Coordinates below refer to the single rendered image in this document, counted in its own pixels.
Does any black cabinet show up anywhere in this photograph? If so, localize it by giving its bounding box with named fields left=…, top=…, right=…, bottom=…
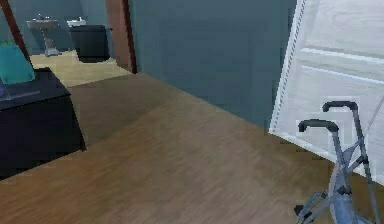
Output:
left=0, top=67, right=87, bottom=181

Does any black bin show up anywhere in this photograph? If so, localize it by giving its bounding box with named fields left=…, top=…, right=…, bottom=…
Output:
left=69, top=24, right=112, bottom=64

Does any brown room door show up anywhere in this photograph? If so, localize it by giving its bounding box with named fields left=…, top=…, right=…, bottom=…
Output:
left=105, top=0, right=138, bottom=75

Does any grey exercise machine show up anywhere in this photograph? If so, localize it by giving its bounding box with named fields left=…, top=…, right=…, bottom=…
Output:
left=293, top=100, right=383, bottom=224

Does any teal box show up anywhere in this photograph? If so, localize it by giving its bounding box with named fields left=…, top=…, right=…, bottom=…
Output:
left=0, top=41, right=36, bottom=86

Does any grey pedestal sink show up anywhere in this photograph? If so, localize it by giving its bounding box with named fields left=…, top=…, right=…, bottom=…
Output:
left=25, top=13, right=62, bottom=57

